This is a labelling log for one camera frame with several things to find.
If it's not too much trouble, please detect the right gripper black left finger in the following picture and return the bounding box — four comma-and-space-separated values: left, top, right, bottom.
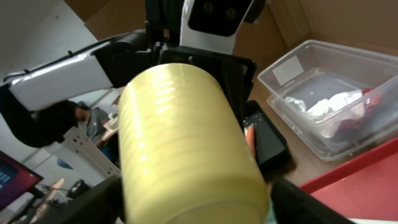
36, 175, 124, 224

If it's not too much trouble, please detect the yellow plastic cup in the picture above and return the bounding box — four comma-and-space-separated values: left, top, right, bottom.
119, 63, 269, 224

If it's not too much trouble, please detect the red wrapper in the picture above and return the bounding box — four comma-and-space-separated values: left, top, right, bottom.
338, 88, 382, 132

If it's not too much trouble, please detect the white paper napkin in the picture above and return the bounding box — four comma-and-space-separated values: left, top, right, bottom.
285, 92, 345, 138

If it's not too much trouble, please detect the clear plastic bin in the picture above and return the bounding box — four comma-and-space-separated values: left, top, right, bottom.
258, 40, 397, 161

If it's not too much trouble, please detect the red serving tray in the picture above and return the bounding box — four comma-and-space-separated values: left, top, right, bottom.
300, 138, 397, 221

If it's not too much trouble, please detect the white metal frame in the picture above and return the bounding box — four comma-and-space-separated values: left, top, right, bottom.
44, 126, 121, 186

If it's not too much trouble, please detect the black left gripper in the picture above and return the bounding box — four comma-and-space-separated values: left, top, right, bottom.
145, 0, 256, 125

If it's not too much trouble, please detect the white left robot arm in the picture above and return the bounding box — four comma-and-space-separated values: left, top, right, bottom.
1, 0, 264, 148

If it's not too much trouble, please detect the black waste tray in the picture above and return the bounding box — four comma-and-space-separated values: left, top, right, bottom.
243, 100, 292, 178

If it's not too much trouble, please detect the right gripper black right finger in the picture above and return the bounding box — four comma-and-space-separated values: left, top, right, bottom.
271, 179, 354, 224

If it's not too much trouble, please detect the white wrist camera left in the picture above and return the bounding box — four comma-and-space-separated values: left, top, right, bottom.
179, 0, 253, 55

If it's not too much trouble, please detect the computer monitor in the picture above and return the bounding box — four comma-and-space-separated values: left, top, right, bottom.
1, 151, 44, 210

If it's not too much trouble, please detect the person in grey shirt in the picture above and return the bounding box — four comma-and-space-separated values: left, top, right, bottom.
69, 101, 119, 163

